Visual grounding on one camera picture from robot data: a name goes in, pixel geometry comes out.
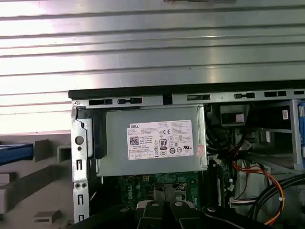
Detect thick black cable bundle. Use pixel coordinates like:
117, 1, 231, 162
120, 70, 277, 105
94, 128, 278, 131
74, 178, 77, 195
252, 175, 305, 229

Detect black RAM slot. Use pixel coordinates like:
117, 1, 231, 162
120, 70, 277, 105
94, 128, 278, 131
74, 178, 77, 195
215, 163, 227, 207

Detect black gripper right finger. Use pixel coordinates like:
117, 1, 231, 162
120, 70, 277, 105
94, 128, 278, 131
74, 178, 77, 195
166, 184, 265, 229

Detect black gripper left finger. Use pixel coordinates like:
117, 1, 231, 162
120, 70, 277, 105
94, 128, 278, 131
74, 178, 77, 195
69, 183, 167, 229

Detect orange yellow wire bundle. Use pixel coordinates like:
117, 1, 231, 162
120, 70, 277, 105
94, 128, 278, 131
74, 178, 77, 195
228, 143, 285, 226

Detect green motherboard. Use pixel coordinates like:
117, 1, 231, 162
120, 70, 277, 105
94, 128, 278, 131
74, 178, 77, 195
119, 171, 229, 215

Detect grey optical drive cage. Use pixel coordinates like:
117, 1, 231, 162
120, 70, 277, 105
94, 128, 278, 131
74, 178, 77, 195
261, 100, 305, 171

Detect grey power supply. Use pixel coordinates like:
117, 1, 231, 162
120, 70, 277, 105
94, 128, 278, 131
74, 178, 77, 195
96, 106, 208, 177

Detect black PC case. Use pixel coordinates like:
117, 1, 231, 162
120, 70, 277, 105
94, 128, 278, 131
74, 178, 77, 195
68, 83, 305, 229

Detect grey parts rack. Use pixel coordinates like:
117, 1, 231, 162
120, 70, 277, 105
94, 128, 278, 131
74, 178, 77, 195
0, 130, 74, 229

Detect blue drive latch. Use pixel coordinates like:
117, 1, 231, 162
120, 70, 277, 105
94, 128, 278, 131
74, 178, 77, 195
297, 101, 305, 159

